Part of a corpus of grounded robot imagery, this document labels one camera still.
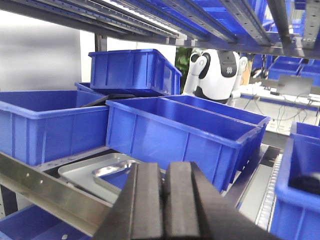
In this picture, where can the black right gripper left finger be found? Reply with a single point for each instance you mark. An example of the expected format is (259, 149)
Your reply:
(137, 212)

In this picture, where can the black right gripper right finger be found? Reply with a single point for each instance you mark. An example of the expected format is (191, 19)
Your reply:
(195, 210)

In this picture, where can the silver metal tray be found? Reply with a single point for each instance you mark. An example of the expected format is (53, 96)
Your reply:
(114, 176)

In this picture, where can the grey flat tray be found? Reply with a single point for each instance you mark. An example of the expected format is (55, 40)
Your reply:
(80, 174)

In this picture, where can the blue plastic crate right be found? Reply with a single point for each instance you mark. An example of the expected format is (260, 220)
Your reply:
(161, 130)

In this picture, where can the blue bin far right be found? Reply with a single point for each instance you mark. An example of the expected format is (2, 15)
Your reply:
(296, 214)

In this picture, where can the lower left blue bin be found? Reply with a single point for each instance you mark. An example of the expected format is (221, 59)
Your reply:
(34, 223)

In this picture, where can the long blue bin behind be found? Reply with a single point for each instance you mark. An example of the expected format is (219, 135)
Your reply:
(232, 112)

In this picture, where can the blue plastic bin left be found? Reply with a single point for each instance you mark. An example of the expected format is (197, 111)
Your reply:
(39, 126)

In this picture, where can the white humanoid robot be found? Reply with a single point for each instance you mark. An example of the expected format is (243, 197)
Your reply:
(215, 75)

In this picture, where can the tilted blue bin on top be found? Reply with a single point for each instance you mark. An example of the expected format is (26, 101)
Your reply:
(140, 71)

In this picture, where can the steel shelf front rail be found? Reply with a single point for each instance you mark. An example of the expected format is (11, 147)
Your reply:
(81, 210)

